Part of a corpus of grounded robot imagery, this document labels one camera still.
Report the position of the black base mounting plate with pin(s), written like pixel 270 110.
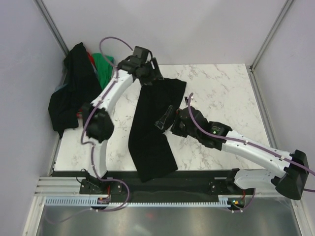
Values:
pixel 179 185

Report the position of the clear plastic bin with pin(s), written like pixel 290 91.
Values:
pixel 83 83

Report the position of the white slotted cable duct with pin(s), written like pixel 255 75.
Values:
pixel 219 201

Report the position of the green t shirt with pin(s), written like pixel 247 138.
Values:
pixel 104 69

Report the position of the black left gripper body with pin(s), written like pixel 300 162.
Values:
pixel 148 74

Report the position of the black t shirt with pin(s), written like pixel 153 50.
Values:
pixel 78 52
pixel 148 146

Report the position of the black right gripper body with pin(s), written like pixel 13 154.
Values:
pixel 178 128

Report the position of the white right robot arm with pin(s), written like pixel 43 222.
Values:
pixel 283 171

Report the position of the aluminium front rail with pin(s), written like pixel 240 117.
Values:
pixel 68 186

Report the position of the left aluminium frame post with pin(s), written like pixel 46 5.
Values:
pixel 53 27

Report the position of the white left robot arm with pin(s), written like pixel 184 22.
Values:
pixel 98 126

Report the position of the right aluminium frame post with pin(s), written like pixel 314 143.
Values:
pixel 272 32

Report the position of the aluminium frame post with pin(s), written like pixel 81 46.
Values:
pixel 53 27
pixel 272 32

